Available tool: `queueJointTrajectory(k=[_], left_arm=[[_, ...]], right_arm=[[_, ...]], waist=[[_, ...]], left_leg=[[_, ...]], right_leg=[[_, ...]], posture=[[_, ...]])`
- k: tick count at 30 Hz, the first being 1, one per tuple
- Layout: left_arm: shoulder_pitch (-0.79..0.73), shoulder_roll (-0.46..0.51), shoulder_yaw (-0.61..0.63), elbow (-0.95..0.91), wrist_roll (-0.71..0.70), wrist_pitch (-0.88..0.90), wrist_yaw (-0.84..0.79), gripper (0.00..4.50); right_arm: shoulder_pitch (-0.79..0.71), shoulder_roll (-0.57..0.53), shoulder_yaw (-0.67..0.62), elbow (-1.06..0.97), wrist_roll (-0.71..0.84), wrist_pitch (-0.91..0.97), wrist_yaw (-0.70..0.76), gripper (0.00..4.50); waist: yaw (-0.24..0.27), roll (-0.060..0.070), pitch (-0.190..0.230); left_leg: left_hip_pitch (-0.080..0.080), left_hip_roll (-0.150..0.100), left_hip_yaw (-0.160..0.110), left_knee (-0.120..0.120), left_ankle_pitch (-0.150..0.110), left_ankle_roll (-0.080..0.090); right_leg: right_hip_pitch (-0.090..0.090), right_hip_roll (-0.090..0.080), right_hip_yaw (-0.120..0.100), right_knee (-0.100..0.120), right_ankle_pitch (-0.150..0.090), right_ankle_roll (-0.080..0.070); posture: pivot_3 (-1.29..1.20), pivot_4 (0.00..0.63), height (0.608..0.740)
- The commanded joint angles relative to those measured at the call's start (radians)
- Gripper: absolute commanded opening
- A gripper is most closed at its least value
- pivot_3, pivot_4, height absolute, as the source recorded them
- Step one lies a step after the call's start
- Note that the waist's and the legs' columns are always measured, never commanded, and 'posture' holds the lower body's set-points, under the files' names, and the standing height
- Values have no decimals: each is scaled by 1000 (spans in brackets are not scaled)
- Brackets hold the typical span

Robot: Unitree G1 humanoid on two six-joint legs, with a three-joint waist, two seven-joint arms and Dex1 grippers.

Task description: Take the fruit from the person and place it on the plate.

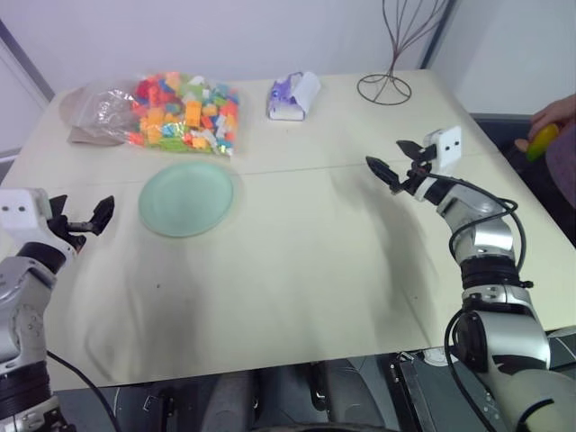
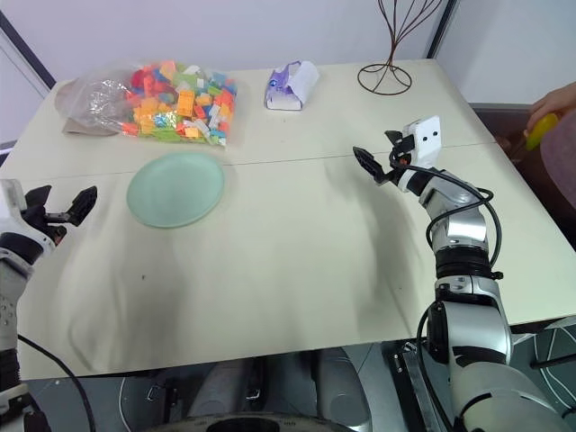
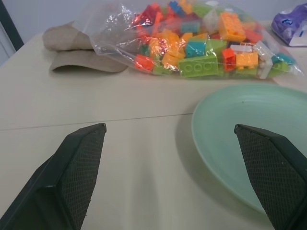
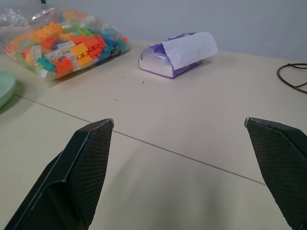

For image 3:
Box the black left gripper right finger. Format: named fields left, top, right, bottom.
left=234, top=124, right=307, bottom=230

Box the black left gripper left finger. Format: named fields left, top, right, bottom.
left=0, top=123, right=107, bottom=230

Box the light green plate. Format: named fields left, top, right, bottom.
left=191, top=83, right=307, bottom=215

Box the beige folded cloth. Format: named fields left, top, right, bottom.
left=42, top=21, right=129, bottom=74

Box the clear bag of toy bricks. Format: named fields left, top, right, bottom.
left=83, top=0, right=304, bottom=80

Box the purple and white tissue pack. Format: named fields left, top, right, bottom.
left=271, top=3, right=307, bottom=47

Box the dark vertical post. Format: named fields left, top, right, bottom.
left=0, top=0, right=24, bottom=52

